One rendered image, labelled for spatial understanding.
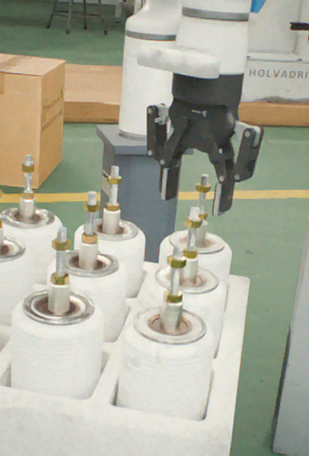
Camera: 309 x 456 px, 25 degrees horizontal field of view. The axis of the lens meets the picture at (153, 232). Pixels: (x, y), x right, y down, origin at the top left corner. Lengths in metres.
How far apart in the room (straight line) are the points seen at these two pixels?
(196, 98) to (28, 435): 0.38
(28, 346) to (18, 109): 1.20
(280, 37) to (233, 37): 2.44
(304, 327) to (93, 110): 1.91
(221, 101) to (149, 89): 0.49
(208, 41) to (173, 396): 0.35
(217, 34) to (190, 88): 0.06
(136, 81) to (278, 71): 1.82
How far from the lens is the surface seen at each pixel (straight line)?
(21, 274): 0.86
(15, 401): 0.73
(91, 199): 0.81
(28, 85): 1.84
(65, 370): 0.73
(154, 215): 1.26
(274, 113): 2.95
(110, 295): 0.82
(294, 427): 0.97
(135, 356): 0.70
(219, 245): 0.93
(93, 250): 0.83
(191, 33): 0.73
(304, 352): 0.91
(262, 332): 1.27
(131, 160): 1.22
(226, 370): 0.80
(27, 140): 1.87
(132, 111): 1.23
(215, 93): 0.73
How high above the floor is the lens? 0.60
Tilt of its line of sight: 21 degrees down
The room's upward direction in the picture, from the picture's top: 5 degrees clockwise
